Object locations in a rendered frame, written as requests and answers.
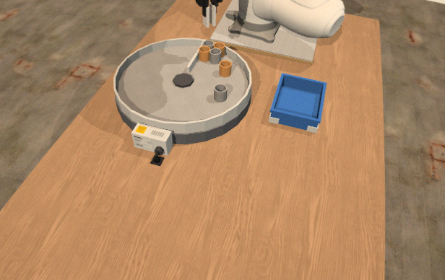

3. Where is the blue square tray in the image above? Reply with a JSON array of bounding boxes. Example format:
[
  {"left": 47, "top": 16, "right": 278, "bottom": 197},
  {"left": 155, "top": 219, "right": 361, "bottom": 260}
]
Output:
[{"left": 269, "top": 73, "right": 327, "bottom": 134}]

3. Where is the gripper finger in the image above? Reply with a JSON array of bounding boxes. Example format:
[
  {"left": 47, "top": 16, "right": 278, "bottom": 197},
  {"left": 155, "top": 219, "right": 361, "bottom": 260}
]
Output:
[
  {"left": 209, "top": 0, "right": 223, "bottom": 26},
  {"left": 196, "top": 0, "right": 209, "bottom": 28}
]

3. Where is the bronze bushing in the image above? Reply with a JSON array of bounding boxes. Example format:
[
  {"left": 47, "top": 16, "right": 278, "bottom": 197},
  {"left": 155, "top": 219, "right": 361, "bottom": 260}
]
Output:
[
  {"left": 213, "top": 42, "right": 225, "bottom": 58},
  {"left": 219, "top": 61, "right": 232, "bottom": 77},
  {"left": 199, "top": 46, "right": 210, "bottom": 62}
]

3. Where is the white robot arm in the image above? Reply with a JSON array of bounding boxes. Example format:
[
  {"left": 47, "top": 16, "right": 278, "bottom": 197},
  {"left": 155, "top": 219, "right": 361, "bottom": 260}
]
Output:
[{"left": 225, "top": 0, "right": 345, "bottom": 43}]

